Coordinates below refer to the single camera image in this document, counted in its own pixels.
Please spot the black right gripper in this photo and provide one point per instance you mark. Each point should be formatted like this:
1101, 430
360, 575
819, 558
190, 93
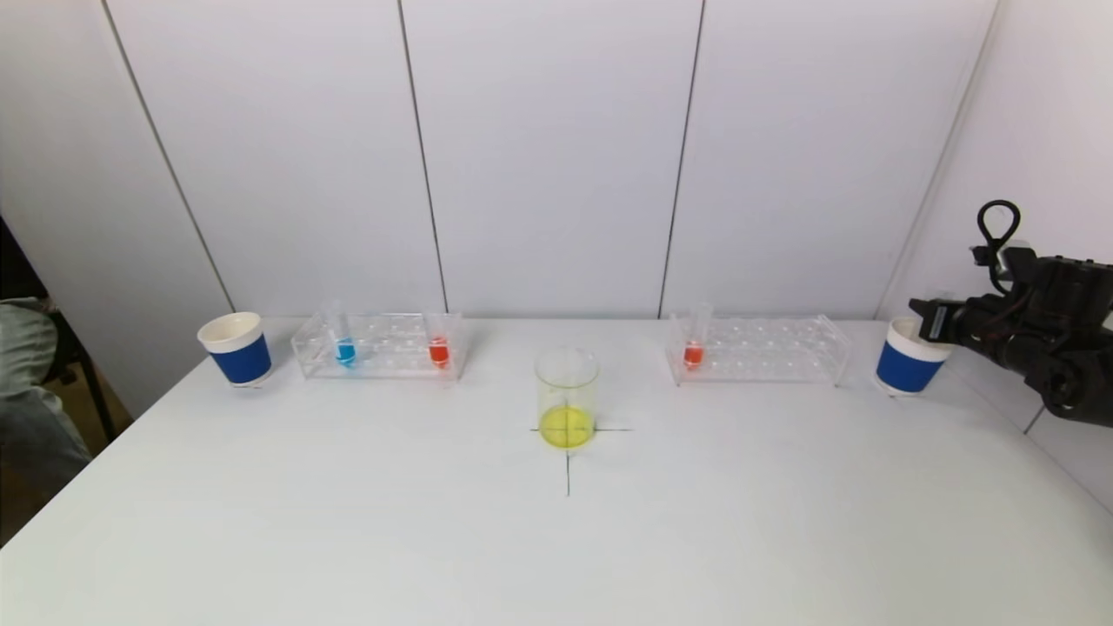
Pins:
936, 321

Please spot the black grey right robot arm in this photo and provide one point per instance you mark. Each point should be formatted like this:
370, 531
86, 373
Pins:
1074, 365

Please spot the clear acrylic test tube rack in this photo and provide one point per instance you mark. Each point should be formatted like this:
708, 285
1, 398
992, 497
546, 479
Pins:
391, 356
765, 352

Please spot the test tube with red liquid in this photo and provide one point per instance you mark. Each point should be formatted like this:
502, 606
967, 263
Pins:
693, 355
439, 352

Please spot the clear glass beaker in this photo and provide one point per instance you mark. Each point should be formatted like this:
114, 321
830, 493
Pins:
567, 426

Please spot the test tube with blue liquid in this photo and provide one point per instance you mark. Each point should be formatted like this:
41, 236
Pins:
345, 352

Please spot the blue white paper cup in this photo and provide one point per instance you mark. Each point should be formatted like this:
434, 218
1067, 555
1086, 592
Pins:
241, 358
904, 369

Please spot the seated person in grey trousers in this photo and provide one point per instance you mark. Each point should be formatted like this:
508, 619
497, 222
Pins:
35, 417

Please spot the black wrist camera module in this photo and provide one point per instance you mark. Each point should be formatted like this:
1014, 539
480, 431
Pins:
1013, 269

